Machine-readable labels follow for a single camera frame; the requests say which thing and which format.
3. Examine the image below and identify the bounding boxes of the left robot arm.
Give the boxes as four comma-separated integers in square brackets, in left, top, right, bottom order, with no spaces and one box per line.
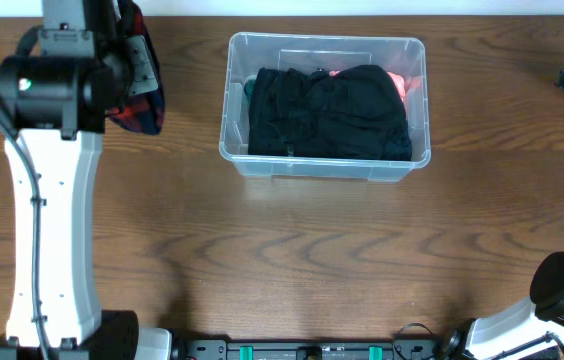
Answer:
[0,1,178,360]

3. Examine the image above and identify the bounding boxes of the dark green garment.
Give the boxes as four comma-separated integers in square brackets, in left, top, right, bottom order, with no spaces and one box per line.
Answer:
[243,79,256,102]

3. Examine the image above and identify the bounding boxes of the pink printed t-shirt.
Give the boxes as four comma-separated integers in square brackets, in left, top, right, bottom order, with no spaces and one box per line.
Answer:
[328,65,407,106]

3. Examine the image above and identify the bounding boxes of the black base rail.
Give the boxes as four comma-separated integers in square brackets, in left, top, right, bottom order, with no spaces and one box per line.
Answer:
[169,338,450,360]

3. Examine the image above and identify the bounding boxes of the left black cable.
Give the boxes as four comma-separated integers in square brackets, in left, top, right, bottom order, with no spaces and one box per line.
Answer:
[0,84,53,360]

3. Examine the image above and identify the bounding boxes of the right black cable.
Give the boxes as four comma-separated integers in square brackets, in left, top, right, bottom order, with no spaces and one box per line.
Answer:
[391,322,564,360]

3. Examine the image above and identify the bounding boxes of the black garment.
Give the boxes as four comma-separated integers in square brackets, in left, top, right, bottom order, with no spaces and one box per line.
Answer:
[248,68,413,161]

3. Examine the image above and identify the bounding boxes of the red navy plaid shirt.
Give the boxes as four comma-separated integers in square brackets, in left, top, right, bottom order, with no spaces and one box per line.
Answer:
[107,0,165,136]

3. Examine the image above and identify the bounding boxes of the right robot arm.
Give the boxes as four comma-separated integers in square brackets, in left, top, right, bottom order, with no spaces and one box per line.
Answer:
[438,251,564,359]

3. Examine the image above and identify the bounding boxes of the clear plastic storage bin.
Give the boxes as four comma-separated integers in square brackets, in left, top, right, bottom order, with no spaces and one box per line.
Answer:
[219,32,432,182]

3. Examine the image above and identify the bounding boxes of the black cable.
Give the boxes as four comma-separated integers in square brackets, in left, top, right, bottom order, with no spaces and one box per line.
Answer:
[391,322,564,360]
[0,84,53,360]

